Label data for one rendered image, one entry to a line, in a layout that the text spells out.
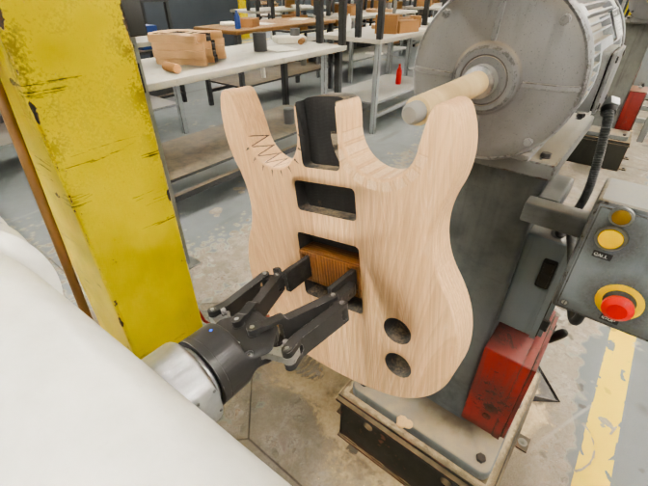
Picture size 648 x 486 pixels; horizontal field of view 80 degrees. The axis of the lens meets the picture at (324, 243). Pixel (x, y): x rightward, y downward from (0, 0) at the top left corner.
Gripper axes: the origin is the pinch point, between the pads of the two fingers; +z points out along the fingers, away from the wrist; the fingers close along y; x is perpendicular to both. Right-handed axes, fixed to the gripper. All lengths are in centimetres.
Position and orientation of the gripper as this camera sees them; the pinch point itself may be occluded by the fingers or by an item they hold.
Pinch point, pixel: (327, 274)
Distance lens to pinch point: 51.2
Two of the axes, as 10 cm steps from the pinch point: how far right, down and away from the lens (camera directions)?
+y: 7.7, 2.1, -6.0
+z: 6.3, -4.3, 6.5
